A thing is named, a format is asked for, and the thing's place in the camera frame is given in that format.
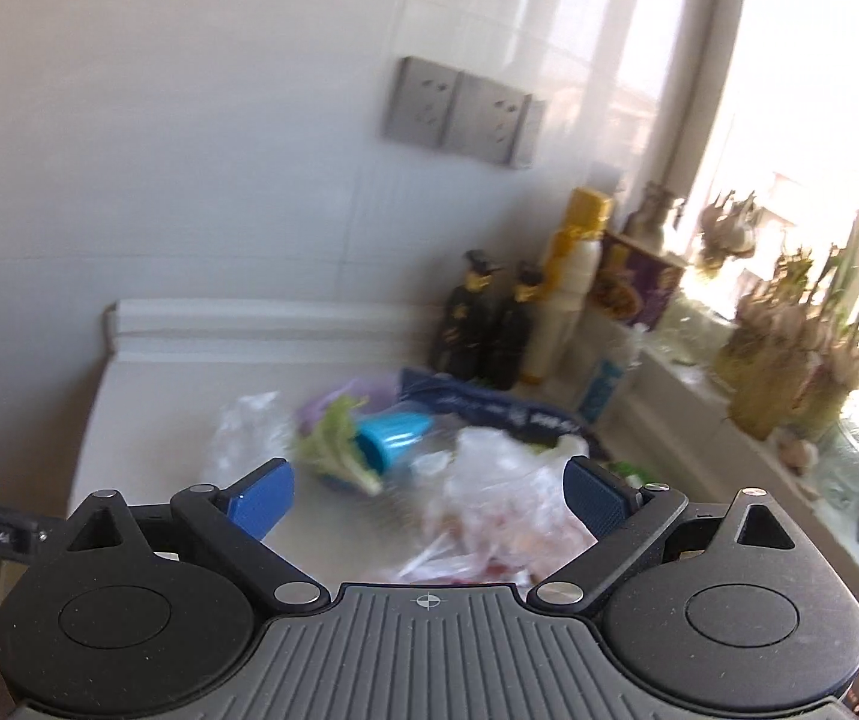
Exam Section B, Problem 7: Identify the glass bottle on sill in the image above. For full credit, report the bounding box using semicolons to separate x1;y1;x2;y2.
620;181;686;260

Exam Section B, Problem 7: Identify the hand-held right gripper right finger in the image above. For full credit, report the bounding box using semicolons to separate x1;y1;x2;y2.
530;456;794;612

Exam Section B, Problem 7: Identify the window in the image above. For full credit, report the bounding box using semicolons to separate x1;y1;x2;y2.
609;0;859;466

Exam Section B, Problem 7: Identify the hanging garlic bunch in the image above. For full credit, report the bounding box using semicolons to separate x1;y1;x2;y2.
695;191;764;275

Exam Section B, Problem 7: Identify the blue plastic cup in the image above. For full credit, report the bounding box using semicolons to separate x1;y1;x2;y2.
354;405;432;477

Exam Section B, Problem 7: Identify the navy blue packet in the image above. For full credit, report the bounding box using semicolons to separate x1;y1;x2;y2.
399;367;603;458

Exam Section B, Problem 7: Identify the dark sauce bottle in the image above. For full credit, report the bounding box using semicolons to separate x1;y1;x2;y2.
429;249;501;383
485;262;546;391

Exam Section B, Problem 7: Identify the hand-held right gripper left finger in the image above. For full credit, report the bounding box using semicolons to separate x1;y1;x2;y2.
65;457;329;612

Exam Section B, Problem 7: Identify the small white blue-label bottle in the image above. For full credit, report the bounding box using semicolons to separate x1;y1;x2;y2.
575;322;644;425

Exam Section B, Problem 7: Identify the purple plastic bag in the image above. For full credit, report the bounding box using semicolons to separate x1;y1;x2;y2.
292;382;400;451

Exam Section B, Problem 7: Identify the bunch of sprouting garlic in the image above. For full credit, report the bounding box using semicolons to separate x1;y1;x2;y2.
714;232;859;443

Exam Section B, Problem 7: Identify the white bottle with yellow cap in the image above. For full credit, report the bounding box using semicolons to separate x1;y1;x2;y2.
523;187;614;387

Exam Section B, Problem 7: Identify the purple food box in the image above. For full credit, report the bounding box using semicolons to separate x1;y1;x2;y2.
586;231;686;331

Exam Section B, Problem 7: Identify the clear plastic bag with scraps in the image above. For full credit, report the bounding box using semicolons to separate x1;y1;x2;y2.
395;427;599;587

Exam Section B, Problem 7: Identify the yellow-green falling wrapper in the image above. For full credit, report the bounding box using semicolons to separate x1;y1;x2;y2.
294;396;385;497

